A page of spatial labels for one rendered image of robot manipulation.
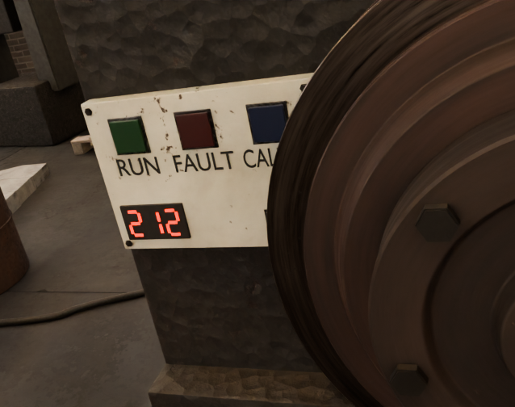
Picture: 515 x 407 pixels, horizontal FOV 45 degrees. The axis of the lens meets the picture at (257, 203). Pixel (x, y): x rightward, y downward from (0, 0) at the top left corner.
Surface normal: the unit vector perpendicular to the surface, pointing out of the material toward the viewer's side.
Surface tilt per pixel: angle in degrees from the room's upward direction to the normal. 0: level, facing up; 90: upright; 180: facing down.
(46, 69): 90
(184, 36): 90
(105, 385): 0
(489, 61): 32
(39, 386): 0
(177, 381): 0
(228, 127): 90
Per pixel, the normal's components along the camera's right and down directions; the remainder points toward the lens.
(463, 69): -0.62, -0.53
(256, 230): -0.30, 0.43
